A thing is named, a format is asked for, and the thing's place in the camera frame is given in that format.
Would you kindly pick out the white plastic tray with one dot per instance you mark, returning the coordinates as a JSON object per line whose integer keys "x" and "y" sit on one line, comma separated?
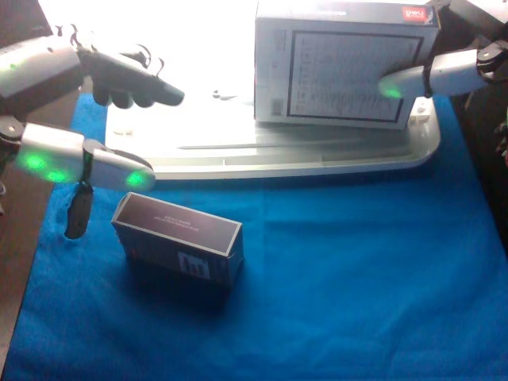
{"x": 278, "y": 156}

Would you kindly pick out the small dark box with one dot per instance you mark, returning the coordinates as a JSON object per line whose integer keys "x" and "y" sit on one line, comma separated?
{"x": 174, "y": 242}

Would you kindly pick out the blue fabric cloth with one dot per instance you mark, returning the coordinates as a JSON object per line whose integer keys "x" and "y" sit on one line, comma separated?
{"x": 317, "y": 278}

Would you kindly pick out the white calculator box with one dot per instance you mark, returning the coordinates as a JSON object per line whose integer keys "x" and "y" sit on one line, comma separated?
{"x": 337, "y": 71}

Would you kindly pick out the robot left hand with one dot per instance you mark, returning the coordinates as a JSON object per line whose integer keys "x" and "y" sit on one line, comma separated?
{"x": 119, "y": 79}

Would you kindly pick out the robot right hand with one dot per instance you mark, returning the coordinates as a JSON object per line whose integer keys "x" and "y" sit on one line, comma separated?
{"x": 448, "y": 75}

